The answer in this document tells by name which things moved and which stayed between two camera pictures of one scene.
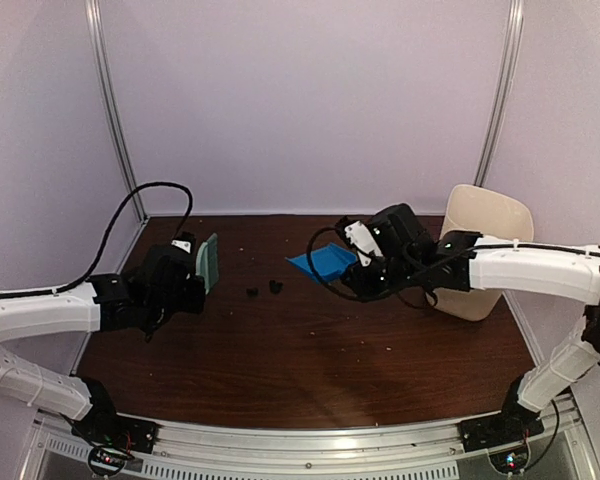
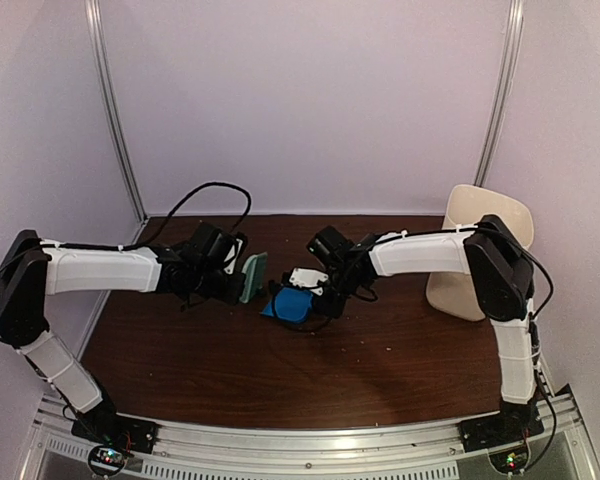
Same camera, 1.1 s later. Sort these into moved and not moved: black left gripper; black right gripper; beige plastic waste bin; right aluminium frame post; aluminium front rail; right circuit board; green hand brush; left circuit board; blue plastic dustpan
Moved: black left gripper; blue plastic dustpan; green hand brush; black right gripper
Not moved: aluminium front rail; left circuit board; right aluminium frame post; right circuit board; beige plastic waste bin
